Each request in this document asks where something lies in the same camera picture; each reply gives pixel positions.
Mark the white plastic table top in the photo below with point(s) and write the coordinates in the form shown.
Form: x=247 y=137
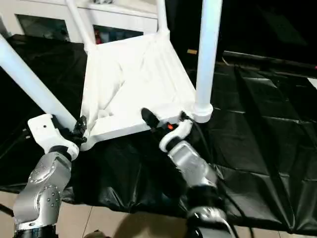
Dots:
x=148 y=74

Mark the white plastic table leg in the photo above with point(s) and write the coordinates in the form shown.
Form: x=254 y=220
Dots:
x=32 y=81
x=208 y=57
x=162 y=15
x=80 y=24

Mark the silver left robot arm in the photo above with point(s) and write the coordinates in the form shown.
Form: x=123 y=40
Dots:
x=42 y=186

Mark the red box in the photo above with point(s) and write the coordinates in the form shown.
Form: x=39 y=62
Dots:
x=97 y=37

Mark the black plastic mat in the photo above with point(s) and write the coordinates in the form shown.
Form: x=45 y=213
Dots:
x=260 y=111

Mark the white glass-door cabinet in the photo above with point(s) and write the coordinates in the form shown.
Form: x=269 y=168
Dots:
x=49 y=15

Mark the dark patterned bundle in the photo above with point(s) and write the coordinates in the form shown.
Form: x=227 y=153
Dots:
x=104 y=1

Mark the black horizontal bar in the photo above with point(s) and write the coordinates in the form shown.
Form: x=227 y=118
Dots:
x=270 y=59

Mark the dark furniture with brass label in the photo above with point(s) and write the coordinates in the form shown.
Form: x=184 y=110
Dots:
x=260 y=22

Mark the white flat sheet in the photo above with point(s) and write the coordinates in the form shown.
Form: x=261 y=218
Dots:
x=313 y=83

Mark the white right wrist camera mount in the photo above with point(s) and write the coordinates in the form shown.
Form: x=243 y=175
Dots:
x=179 y=130

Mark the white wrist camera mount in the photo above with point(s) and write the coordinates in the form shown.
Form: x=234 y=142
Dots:
x=47 y=134
x=179 y=130

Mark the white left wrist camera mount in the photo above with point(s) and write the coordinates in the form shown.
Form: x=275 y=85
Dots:
x=47 y=134

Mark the black folding table frame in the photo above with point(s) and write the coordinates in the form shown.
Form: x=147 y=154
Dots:
x=6 y=210

